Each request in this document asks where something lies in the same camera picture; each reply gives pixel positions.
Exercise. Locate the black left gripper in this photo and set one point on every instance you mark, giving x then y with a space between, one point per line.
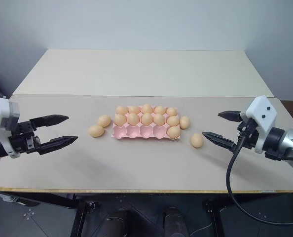
23 138

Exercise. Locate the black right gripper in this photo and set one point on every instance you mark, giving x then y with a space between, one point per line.
250 133

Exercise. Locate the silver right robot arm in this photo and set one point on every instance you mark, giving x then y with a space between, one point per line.
289 143

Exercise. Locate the pink egg tray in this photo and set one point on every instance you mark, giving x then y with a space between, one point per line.
136 132

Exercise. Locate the beige egg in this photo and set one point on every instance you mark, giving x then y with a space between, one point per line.
104 121
171 111
196 140
173 132
184 122
96 130
172 121
120 119
147 108
146 119
133 119
159 109
159 119
134 109
121 109

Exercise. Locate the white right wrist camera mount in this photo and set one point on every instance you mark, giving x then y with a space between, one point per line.
262 111

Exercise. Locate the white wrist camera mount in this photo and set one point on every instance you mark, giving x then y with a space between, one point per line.
262 111
3 116

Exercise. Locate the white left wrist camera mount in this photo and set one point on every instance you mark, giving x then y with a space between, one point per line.
3 116

